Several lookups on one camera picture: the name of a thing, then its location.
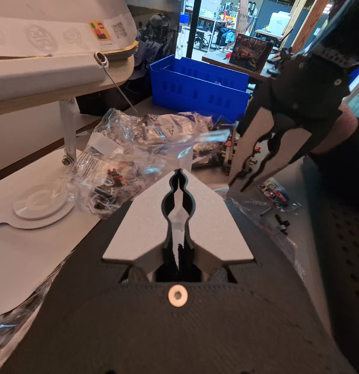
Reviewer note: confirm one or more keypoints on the instruction booklet stack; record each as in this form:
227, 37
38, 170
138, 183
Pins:
50, 23

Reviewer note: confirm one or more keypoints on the white tapered rod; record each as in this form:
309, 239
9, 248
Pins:
69, 131

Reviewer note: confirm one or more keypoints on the clear bag tall white label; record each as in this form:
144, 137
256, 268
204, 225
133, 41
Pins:
191, 152

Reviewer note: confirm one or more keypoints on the black vertical post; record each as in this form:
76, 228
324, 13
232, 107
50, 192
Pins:
193, 26

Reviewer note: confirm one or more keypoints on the person's right hand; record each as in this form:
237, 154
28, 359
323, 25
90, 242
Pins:
343, 125

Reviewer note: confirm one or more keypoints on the black perforated board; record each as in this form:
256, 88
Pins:
343, 263

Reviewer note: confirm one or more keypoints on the small blue crate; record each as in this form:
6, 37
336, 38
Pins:
185, 18

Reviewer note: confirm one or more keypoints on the tall cardboard box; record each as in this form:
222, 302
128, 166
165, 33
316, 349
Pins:
241, 17

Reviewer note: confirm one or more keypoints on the clear bag long dark parts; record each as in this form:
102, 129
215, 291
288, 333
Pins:
10, 321

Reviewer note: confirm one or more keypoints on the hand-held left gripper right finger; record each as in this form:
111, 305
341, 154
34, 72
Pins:
217, 230

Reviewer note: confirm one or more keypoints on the wooden side table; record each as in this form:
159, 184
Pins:
118, 79

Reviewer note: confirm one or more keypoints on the small zip bag colourful parts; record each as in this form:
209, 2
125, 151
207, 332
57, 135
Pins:
278, 194

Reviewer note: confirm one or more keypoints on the colourful lego set box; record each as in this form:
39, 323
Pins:
249, 52

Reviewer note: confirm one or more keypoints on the clear bag grey blue parts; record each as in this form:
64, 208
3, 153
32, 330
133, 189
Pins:
171, 131

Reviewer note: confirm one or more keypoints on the small red object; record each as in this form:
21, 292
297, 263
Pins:
228, 54

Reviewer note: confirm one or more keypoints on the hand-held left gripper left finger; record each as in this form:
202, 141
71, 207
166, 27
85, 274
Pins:
138, 230

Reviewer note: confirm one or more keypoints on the wooden post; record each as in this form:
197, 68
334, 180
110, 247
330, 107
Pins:
311, 23

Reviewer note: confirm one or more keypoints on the scattered loose lego pieces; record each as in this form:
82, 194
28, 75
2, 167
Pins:
283, 225

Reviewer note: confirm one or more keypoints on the clear plastic bag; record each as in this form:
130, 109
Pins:
270, 239

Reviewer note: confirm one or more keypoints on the wooden background desk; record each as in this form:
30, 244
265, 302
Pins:
214, 60

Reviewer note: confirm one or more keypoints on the blue plastic bin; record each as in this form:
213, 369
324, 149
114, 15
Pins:
197, 87

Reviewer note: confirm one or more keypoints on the white container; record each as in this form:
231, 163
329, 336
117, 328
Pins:
278, 22

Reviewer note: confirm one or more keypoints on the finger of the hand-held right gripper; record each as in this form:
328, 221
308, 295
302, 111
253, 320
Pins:
252, 131
287, 149

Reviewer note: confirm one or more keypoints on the grey lego chassis assembly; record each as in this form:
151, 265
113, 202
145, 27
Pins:
229, 154

